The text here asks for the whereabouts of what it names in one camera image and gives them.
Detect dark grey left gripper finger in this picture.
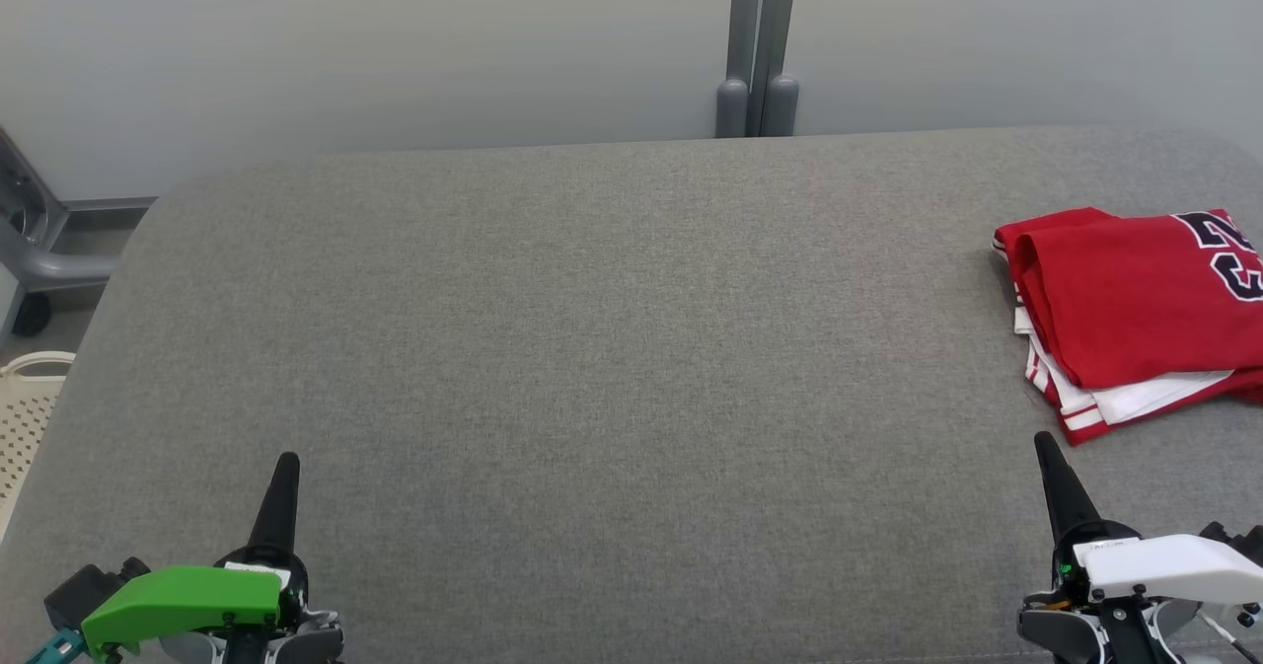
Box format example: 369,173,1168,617
247,452,302,558

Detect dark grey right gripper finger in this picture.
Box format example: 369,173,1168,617
1033,432,1102,548

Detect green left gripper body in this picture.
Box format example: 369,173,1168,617
81,544,311,662

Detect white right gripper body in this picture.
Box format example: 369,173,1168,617
1051,518,1263,607

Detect red white jersey shirt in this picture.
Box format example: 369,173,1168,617
992,207,1263,447

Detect cream plastic laundry basket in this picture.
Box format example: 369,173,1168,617
0,350,78,543

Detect grey metal frame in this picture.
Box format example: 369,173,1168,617
0,126,159,339

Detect grey metal partition post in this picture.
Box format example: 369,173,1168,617
760,0,801,138
715,0,767,140

